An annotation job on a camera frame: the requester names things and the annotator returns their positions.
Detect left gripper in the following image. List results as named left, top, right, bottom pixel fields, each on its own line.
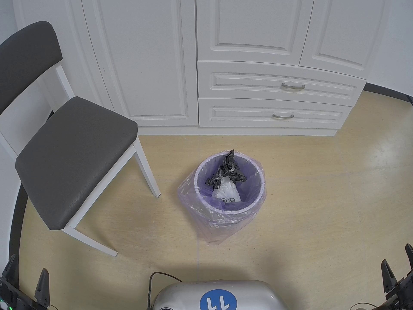
left=0, top=254, right=50, bottom=310

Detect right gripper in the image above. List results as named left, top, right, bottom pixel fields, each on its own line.
left=381, top=243, right=413, bottom=304

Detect purple plastic bag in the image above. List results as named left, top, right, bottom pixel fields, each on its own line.
left=177, top=150, right=268, bottom=245

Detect clear printed wrapper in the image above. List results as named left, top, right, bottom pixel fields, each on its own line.
left=211, top=176, right=242, bottom=203

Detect black plastic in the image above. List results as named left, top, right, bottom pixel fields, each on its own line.
left=206, top=149, right=248, bottom=188

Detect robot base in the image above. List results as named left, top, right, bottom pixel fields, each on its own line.
left=152, top=280, right=288, bottom=310

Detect white trash bin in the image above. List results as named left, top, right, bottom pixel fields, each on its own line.
left=194, top=153, right=267, bottom=228

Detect white chair grey cushions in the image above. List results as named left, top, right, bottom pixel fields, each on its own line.
left=0, top=21, right=161, bottom=257

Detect white wardrobe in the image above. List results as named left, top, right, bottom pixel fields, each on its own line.
left=11, top=0, right=392, bottom=137

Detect black cable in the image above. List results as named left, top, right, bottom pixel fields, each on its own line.
left=147, top=271, right=183, bottom=308

